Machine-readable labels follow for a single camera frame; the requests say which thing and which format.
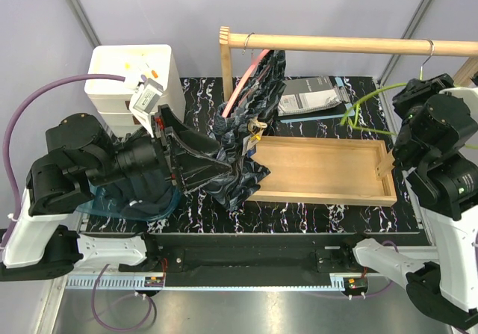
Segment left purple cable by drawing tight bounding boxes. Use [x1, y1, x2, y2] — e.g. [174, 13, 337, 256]
[0, 73, 158, 330]

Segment wooden clothes rack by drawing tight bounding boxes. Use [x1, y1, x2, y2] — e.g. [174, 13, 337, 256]
[217, 26, 478, 180]

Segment wooden tray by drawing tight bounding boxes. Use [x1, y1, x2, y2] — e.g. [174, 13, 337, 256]
[248, 136, 397, 207]

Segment grey spiral notebook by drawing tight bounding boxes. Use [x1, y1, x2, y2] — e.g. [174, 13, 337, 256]
[278, 76, 344, 117]

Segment blue clipboard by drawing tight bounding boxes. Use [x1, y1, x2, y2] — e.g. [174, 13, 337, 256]
[277, 76, 352, 123]

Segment teal plastic bin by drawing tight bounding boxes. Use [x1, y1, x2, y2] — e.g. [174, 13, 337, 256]
[76, 186, 181, 222]

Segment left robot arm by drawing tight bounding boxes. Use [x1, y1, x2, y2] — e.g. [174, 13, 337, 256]
[1, 105, 232, 282]

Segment white drawer unit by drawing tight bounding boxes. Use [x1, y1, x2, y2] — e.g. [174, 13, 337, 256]
[84, 44, 186, 137]

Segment dark navy shorts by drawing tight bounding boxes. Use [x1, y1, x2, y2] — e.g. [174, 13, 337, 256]
[104, 170, 181, 206]

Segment patterned dark grey shorts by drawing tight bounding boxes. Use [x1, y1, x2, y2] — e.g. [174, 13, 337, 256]
[204, 50, 286, 211]

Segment lime green hanger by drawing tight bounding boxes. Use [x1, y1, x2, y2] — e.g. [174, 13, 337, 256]
[338, 40, 436, 137]

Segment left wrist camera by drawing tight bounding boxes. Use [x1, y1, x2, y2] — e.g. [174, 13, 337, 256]
[128, 78, 164, 137]

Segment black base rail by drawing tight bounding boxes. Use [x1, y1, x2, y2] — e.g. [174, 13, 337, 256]
[119, 235, 372, 288]

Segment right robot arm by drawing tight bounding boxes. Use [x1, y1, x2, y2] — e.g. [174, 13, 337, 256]
[339, 74, 477, 330]

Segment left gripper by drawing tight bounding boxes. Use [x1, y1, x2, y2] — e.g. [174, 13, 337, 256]
[86, 104, 234, 192]

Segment shorts price tag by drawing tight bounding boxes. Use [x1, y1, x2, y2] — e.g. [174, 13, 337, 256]
[242, 118, 267, 157]

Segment pink hanger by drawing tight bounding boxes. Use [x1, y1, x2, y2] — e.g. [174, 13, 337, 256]
[222, 49, 270, 118]

